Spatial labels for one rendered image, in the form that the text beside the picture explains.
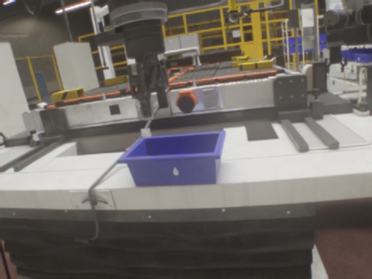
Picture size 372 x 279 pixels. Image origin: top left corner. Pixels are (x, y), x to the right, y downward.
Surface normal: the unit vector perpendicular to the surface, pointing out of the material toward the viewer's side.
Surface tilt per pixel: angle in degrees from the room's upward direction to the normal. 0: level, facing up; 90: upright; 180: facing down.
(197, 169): 95
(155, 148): 85
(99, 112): 90
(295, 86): 90
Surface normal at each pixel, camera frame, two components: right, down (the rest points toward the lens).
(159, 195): -0.17, 0.35
